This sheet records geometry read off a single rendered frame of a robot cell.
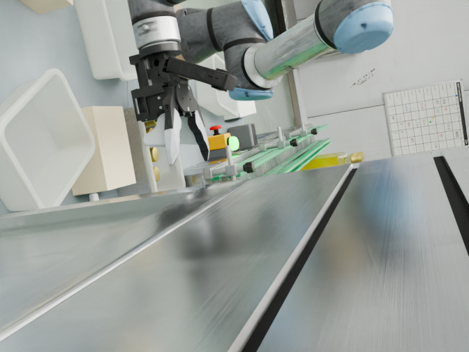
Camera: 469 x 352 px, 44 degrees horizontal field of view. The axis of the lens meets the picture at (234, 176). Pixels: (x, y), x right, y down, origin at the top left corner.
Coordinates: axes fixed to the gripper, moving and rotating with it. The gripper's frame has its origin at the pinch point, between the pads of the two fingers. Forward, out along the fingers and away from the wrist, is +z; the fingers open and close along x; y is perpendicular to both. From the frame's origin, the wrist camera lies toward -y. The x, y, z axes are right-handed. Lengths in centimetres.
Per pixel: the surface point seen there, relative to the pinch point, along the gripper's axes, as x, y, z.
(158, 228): 59, -22, 5
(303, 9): -626, 82, -172
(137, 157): -22.4, 22.3, -4.3
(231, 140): -84, 21, -7
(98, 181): -5.5, 22.1, -0.5
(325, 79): -634, 74, -83
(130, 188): -22.9, 25.5, 1.9
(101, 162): -5.4, 20.7, -3.9
